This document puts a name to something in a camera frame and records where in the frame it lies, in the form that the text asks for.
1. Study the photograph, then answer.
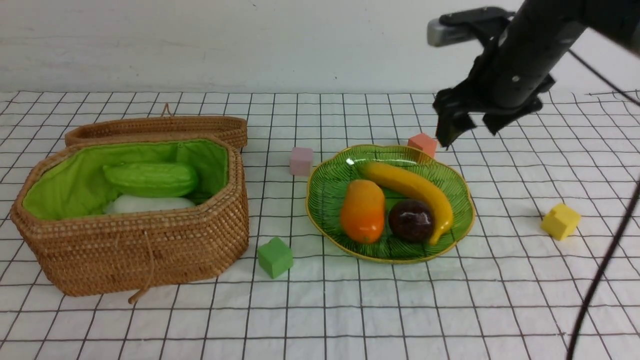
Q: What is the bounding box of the green glass leaf plate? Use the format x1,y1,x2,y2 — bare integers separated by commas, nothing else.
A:
306,145,476,264

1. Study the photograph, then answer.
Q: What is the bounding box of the woven rattan basket lid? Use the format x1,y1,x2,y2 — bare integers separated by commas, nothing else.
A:
64,104,249,149

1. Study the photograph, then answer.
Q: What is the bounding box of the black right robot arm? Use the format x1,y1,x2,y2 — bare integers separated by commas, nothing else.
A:
427,0,640,148

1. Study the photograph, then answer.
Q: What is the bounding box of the white toy radish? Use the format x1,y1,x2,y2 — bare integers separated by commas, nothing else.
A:
103,194,195,214

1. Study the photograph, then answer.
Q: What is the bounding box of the green foam cube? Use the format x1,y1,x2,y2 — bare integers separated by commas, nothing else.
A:
257,236,294,280

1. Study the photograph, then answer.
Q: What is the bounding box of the orange toy mango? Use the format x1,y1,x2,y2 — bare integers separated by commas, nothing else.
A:
340,178,386,245

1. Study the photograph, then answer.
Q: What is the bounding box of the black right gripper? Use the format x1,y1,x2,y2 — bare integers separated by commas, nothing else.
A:
434,0,585,149

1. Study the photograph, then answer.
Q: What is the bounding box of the orange foam cube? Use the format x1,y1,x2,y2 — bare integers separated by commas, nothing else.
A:
407,132,439,158

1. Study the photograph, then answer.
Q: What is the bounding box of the purple toy mangosteen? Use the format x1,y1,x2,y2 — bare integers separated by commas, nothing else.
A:
387,199,435,244

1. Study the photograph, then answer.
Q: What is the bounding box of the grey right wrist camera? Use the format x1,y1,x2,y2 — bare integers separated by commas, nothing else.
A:
426,6,515,47

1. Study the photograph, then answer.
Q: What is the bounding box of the white grid tablecloth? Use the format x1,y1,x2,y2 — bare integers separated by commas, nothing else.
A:
0,91,639,360

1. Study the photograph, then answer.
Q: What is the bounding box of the yellow foam cube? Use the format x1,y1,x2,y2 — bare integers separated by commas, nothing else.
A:
541,202,582,241

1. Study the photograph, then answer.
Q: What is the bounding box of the pink foam cube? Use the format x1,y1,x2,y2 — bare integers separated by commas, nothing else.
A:
289,146,314,177

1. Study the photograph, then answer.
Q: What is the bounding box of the woven rattan basket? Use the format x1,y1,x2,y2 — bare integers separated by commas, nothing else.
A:
10,134,250,303

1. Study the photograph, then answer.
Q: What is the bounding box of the yellow toy banana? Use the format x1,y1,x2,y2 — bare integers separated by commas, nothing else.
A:
360,161,454,246

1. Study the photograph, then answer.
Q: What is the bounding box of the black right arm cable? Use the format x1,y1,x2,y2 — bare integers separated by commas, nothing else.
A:
565,47,640,360

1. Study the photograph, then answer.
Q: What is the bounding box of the green toy gourd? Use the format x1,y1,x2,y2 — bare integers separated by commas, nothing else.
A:
102,162,200,198

